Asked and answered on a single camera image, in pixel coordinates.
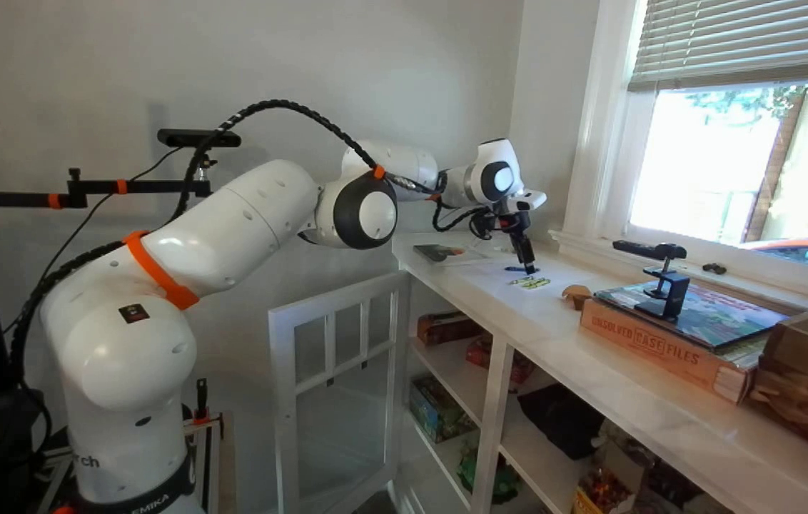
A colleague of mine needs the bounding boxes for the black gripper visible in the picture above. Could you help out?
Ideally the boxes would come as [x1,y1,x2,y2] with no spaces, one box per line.
[468,206,533,268]

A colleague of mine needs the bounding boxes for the blue crayon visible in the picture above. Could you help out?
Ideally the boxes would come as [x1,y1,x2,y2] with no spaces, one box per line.
[505,266,540,276]

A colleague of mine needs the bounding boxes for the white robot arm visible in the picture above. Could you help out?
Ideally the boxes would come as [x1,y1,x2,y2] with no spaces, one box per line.
[39,137,545,514]

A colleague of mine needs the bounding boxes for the white paper sheet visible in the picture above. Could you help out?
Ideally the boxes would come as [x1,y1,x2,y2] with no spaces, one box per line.
[481,261,589,311]

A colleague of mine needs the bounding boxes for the white shelf cabinet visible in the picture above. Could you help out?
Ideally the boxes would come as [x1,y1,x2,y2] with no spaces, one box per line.
[391,236,808,514]

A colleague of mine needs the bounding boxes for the cigar wooden box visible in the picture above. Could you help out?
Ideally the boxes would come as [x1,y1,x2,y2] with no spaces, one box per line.
[579,283,786,404]

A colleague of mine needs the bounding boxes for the white glass cabinet door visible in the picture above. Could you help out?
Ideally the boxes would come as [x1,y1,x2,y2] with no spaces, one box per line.
[269,276,405,514]

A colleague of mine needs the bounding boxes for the white window blind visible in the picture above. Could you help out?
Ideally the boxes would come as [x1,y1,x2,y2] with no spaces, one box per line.
[628,0,808,91]

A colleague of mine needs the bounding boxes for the black camera on clamp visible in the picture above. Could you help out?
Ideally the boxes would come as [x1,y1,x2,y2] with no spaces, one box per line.
[615,241,690,324]

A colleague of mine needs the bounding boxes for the black camera stand pole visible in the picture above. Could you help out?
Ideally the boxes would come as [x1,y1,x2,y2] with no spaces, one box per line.
[0,128,216,394]

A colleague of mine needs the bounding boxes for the black corrugated cable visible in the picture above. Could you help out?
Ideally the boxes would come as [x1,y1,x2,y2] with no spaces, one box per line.
[9,96,386,394]

